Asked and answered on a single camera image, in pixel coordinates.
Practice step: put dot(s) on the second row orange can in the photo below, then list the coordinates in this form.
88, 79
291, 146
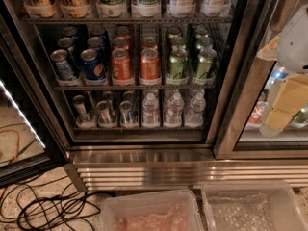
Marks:
121, 43
149, 42

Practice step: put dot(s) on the right clear plastic bin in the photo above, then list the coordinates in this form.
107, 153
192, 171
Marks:
251, 205

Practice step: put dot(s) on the second row diet can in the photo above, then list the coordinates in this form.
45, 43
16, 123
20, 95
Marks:
68, 44

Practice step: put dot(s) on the fridge bottom grille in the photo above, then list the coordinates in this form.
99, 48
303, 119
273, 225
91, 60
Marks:
165, 169

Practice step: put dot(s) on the sliding glass fridge door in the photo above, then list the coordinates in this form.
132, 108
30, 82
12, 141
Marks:
243, 79

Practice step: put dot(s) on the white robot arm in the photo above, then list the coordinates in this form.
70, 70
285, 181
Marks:
297, 25

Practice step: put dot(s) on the top green-white tall can right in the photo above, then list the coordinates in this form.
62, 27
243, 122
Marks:
145, 8

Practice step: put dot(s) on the bottom middle slim can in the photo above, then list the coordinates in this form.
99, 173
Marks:
106, 114

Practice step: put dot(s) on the second row orange can left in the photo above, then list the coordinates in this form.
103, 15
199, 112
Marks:
121, 43

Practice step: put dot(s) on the second row green can left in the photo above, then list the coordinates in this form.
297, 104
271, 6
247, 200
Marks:
178, 43

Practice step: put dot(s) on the right water bottle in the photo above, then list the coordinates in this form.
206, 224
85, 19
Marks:
194, 113

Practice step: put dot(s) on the second row green can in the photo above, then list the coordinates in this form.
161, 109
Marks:
178, 43
204, 42

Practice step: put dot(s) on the front left orange can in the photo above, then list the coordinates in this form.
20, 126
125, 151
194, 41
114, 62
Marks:
122, 73

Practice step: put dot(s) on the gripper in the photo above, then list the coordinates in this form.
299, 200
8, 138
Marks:
295, 47

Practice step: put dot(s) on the bottom right slim can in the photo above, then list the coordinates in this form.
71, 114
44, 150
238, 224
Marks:
128, 114

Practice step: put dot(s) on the left clear plastic bin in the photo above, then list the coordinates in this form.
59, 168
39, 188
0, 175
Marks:
175, 210

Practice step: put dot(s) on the front blue Pepsi can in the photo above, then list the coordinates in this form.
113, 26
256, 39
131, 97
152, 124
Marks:
93, 66

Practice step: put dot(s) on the second row green can right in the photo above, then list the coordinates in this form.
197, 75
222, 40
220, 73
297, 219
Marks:
204, 42

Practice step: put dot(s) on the second row orange can right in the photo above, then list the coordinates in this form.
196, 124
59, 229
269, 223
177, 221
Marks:
149, 42

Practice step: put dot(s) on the water bottle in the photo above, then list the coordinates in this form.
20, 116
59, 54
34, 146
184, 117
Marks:
194, 113
150, 111
173, 111

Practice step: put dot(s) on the orange can behind glass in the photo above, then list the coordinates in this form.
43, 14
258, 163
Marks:
256, 115

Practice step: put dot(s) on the top white-blue tall can left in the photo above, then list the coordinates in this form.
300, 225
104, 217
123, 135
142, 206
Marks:
180, 8

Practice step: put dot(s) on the front silver-blue diet can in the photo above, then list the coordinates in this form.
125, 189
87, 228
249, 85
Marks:
63, 65

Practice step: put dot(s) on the open fridge door left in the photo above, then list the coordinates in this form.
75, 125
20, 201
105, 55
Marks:
28, 144

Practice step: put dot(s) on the clear plastic bin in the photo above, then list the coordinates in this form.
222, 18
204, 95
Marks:
251, 205
175, 210

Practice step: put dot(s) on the top yellow tall can left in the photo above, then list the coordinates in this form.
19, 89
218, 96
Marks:
39, 8

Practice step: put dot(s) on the left water bottle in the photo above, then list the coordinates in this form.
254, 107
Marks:
150, 111

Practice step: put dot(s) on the middle water bottle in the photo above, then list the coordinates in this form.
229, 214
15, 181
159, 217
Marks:
173, 111

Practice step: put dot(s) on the front right orange can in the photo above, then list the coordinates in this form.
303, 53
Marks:
149, 67

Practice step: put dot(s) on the second row Pepsi can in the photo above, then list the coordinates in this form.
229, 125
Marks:
97, 43

